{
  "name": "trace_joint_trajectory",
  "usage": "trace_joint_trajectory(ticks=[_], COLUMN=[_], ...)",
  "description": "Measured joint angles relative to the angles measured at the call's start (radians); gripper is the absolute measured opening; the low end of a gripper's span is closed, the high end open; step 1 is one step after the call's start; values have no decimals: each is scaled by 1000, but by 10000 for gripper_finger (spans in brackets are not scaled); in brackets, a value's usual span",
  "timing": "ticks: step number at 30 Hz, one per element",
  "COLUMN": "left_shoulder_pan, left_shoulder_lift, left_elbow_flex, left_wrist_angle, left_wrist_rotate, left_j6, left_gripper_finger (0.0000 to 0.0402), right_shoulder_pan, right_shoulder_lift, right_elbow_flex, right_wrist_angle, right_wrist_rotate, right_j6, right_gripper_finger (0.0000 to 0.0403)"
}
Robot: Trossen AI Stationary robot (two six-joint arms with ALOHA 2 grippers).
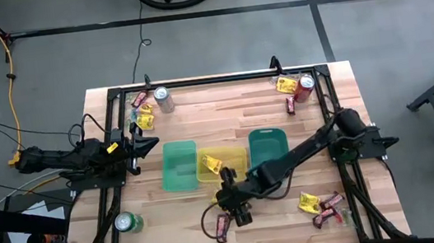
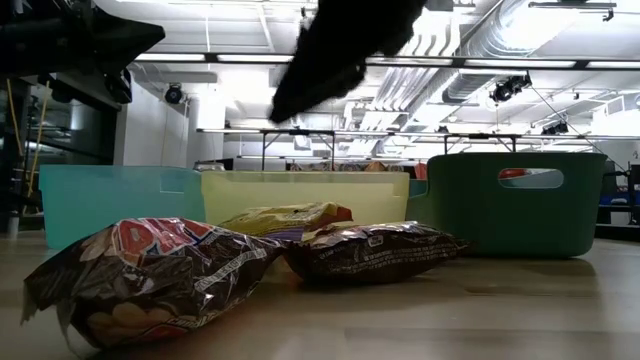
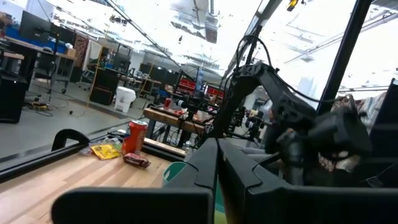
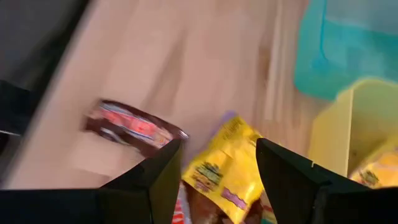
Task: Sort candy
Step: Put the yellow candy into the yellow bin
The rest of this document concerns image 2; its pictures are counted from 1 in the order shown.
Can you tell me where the yellow translucent bin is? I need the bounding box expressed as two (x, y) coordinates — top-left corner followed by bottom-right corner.
(199, 170), (411, 226)

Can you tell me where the black folding table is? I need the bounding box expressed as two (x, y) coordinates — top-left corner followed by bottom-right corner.
(443, 132), (519, 155)

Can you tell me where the yellow candy pack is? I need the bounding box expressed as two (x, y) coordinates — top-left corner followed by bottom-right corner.
(218, 201), (354, 242)

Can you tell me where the dark glass cabinet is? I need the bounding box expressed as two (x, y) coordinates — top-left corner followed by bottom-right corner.
(0, 74), (121, 234)

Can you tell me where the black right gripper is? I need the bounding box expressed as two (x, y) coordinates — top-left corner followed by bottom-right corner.
(268, 0), (429, 125)

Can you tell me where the long overhead light bar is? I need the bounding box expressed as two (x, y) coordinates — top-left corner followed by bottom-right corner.
(127, 51), (640, 70)

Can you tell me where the black background desk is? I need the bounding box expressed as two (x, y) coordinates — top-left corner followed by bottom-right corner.
(594, 162), (640, 241)

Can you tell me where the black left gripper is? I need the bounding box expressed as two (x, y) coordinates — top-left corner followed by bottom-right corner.
(69, 0), (167, 105)

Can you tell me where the dark green plastic bin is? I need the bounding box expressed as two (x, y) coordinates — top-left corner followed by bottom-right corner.
(405, 152), (609, 259)

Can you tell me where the black ceiling track fixture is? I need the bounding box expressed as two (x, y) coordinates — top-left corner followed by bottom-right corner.
(528, 0), (617, 23)

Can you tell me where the yellow hanging cord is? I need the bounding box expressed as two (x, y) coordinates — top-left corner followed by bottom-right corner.
(5, 78), (25, 157)
(25, 79), (52, 197)

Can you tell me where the light teal translucent bin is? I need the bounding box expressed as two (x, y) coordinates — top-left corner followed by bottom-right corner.
(38, 164), (209, 250)

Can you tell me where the hanging black camera cluster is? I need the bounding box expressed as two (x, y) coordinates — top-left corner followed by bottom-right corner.
(489, 73), (533, 104)

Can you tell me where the brown red chocolate bar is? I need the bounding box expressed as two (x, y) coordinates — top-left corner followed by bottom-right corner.
(282, 220), (470, 287)
(20, 216), (287, 350)

